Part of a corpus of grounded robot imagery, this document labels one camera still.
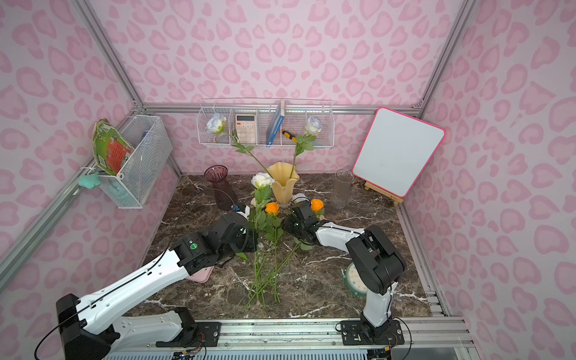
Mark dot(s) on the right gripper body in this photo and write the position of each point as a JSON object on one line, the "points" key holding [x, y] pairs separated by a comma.
{"points": [[296, 220]]}

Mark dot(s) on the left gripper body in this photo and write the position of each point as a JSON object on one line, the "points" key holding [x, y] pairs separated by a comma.
{"points": [[245, 223]]}

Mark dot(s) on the blue white rose three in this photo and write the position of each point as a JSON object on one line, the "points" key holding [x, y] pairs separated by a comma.
{"points": [[262, 224]]}

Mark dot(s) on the blue white rose two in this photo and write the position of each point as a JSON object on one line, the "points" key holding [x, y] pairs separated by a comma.
{"points": [[305, 142]]}

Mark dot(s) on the blue white rose one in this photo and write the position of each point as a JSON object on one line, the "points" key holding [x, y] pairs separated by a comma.
{"points": [[217, 125]]}

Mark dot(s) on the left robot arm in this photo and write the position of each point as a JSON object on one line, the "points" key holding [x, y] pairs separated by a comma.
{"points": [[95, 325]]}

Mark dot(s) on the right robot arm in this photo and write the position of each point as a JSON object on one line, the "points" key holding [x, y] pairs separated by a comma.
{"points": [[378, 262]]}

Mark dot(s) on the purple glass vase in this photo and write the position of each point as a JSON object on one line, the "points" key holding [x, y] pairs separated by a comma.
{"points": [[225, 196]]}

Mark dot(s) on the yellow ceramic vase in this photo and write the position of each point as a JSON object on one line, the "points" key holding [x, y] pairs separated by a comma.
{"points": [[285, 177]]}

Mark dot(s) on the pink flat case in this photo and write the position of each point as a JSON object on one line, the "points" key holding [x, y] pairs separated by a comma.
{"points": [[201, 276]]}

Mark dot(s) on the clear glass vase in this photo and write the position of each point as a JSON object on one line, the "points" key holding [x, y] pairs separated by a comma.
{"points": [[342, 188]]}

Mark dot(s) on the green alarm clock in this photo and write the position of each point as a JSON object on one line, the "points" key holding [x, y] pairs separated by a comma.
{"points": [[354, 282]]}

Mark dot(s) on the wooden easel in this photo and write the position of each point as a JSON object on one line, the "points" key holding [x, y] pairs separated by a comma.
{"points": [[396, 199]]}

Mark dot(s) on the yellow utility knife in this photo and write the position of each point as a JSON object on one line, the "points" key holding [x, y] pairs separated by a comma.
{"points": [[289, 135]]}

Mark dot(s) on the blue book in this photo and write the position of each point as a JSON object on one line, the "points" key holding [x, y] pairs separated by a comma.
{"points": [[276, 123]]}

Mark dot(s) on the white calculator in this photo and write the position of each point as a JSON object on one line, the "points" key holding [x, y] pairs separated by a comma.
{"points": [[246, 128]]}

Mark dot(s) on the pink framed whiteboard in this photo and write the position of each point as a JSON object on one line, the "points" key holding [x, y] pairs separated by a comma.
{"points": [[396, 150]]}

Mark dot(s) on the green red picture card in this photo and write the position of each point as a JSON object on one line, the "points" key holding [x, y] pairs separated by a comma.
{"points": [[110, 149]]}

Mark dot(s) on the green clip hook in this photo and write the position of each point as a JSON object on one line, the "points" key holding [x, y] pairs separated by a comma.
{"points": [[90, 181]]}

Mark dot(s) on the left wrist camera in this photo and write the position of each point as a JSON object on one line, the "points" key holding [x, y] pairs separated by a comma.
{"points": [[242, 209]]}

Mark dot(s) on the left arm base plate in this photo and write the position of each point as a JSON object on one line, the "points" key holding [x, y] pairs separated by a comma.
{"points": [[192, 336]]}

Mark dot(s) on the white wire wall shelf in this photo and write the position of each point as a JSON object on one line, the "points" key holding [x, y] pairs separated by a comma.
{"points": [[296, 113]]}

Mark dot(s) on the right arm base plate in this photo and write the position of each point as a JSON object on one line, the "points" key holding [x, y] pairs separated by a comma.
{"points": [[360, 332]]}

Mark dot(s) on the white wire side basket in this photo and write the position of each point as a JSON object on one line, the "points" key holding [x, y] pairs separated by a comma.
{"points": [[132, 186]]}

